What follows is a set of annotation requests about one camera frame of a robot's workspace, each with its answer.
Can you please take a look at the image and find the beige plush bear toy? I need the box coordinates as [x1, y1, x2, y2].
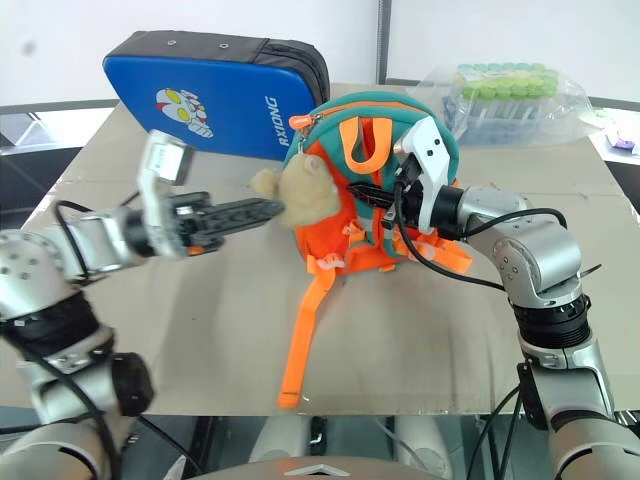
[249, 153, 342, 229]

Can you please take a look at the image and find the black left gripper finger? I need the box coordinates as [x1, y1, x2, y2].
[209, 197, 286, 222]
[214, 209, 282, 237]

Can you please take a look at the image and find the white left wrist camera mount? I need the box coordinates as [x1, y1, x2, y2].
[135, 128, 195, 260]

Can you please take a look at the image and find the green-capped tube pack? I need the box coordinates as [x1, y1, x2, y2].
[442, 62, 561, 139]

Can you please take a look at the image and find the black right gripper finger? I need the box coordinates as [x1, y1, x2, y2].
[347, 182, 400, 198]
[355, 192, 400, 209]

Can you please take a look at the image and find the dark window post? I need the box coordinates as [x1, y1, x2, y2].
[374, 0, 392, 86]

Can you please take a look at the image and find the brown cardboard table cover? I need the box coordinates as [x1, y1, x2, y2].
[0, 82, 640, 417]

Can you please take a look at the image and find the small purple object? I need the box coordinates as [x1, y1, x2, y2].
[603, 131, 637, 152]

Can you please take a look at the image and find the blue kick pad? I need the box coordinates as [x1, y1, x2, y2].
[103, 30, 332, 163]

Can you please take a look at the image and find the clear plastic bag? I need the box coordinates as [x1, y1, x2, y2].
[413, 62, 609, 149]

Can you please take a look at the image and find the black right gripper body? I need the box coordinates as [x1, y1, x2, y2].
[383, 154, 427, 232]

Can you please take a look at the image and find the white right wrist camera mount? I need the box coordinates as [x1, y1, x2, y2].
[393, 117, 454, 235]

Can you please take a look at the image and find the white rounded robot leg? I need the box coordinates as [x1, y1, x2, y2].
[392, 414, 455, 479]
[248, 414, 310, 464]

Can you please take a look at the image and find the grey robot torso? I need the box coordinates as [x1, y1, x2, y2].
[191, 452, 455, 480]

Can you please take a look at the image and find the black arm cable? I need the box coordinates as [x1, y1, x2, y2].
[392, 169, 569, 294]
[53, 192, 147, 284]

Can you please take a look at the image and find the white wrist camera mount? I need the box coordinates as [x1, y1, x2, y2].
[135, 128, 195, 260]
[393, 117, 454, 235]

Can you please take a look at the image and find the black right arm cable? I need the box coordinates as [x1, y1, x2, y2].
[392, 169, 569, 294]

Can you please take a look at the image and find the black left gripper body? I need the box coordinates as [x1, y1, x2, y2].
[167, 191, 227, 257]

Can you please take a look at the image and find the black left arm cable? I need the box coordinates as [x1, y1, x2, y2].
[53, 192, 147, 284]

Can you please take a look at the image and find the orange and teal backpack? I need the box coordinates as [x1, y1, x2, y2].
[277, 91, 474, 409]

